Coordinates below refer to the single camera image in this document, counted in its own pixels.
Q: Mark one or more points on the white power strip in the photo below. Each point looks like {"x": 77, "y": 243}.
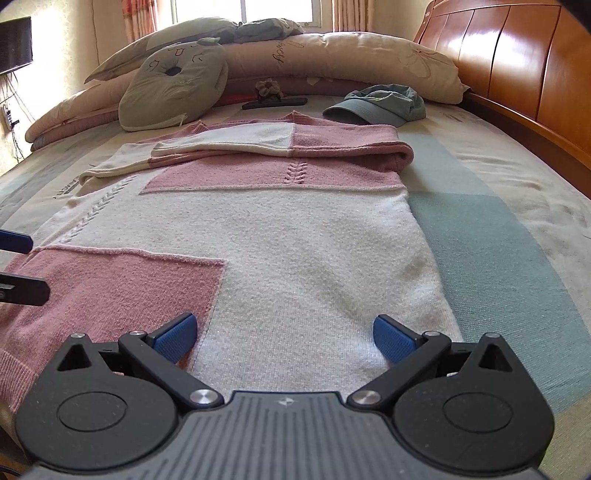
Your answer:
{"x": 6, "y": 115}

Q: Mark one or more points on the pink checked curtain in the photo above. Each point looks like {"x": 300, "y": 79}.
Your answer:
{"x": 351, "y": 14}
{"x": 138, "y": 18}

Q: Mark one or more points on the window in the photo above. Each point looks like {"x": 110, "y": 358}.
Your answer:
{"x": 277, "y": 9}

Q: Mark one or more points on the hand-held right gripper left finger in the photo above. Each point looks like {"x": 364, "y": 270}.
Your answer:
{"x": 175, "y": 334}

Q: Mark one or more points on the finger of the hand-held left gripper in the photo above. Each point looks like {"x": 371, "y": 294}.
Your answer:
{"x": 16, "y": 241}
{"x": 23, "y": 290}

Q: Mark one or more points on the black wall television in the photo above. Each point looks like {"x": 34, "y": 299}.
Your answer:
{"x": 14, "y": 46}

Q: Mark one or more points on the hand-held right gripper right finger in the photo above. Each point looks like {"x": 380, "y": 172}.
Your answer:
{"x": 392, "y": 339}

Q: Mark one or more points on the blue-grey folded cloth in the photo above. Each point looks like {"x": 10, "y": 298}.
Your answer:
{"x": 268, "y": 30}

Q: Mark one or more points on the wooden bed headboard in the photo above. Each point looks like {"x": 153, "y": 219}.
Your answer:
{"x": 531, "y": 60}

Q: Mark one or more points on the black phone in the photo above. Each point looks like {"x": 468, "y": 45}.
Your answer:
{"x": 291, "y": 101}

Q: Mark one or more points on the grey pillow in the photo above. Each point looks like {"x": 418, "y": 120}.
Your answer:
{"x": 184, "y": 30}

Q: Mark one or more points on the beige floral quilt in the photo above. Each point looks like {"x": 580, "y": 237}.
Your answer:
{"x": 369, "y": 57}

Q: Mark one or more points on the grey cat face cushion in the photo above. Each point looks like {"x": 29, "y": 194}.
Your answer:
{"x": 171, "y": 87}

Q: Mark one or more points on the knitted flower ornament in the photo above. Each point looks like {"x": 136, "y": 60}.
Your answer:
{"x": 268, "y": 87}

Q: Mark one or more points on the light blue cap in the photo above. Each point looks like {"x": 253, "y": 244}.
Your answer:
{"x": 383, "y": 108}

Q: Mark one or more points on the pink quilt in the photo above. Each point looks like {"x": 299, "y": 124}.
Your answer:
{"x": 318, "y": 85}

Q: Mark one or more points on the pink and white sweater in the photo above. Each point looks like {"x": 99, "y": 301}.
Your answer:
{"x": 300, "y": 254}

